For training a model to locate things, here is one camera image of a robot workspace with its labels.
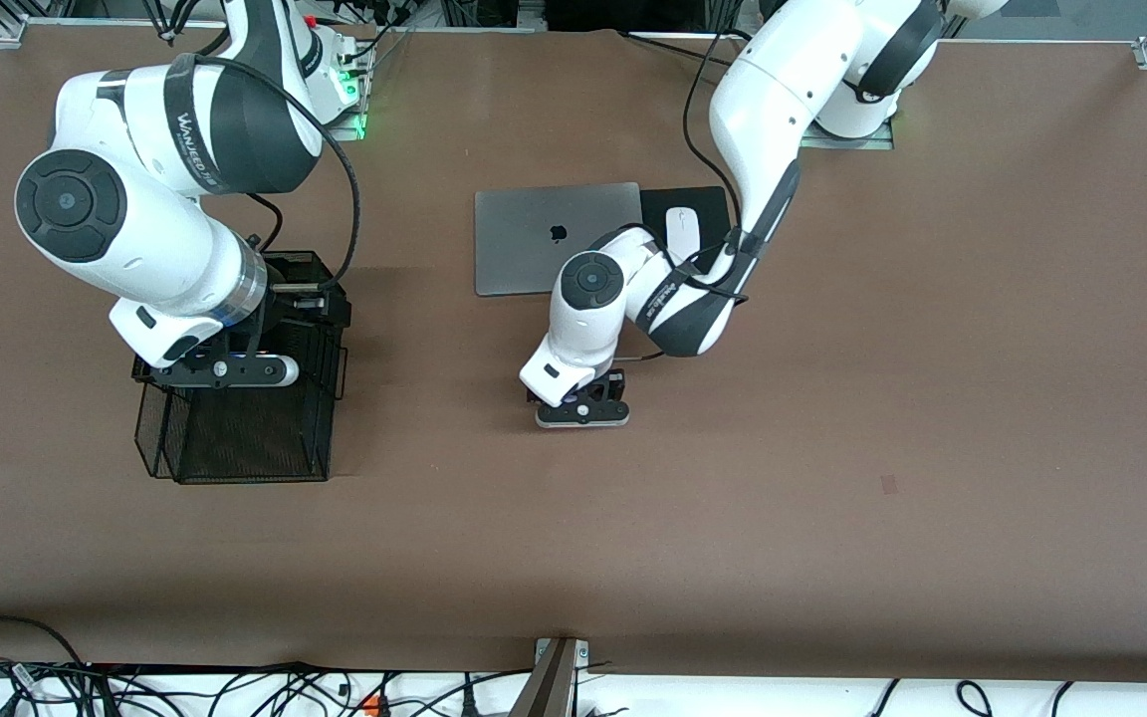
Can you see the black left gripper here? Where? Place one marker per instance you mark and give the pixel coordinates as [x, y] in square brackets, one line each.
[615, 382]

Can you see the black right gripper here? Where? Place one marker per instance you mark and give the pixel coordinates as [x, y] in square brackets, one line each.
[287, 307]

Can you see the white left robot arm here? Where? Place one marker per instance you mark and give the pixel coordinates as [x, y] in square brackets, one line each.
[783, 90]

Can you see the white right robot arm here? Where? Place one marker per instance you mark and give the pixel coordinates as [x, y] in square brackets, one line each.
[135, 239]

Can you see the white computer mouse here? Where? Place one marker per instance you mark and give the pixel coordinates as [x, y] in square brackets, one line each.
[681, 227]

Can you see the silver closed laptop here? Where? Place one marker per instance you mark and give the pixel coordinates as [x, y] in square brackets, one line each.
[514, 239]

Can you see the black mouse pad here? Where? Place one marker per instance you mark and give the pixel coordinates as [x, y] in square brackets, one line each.
[653, 199]

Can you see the grey metal pole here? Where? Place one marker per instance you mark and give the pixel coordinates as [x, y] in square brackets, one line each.
[546, 692]

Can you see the orange plug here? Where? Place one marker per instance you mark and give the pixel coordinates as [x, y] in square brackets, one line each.
[370, 707]

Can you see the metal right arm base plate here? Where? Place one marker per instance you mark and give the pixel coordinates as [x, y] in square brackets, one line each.
[354, 127]

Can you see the metal table edge bracket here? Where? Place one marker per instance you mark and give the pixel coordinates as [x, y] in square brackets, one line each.
[581, 652]

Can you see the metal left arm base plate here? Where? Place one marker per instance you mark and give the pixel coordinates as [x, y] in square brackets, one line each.
[872, 144]

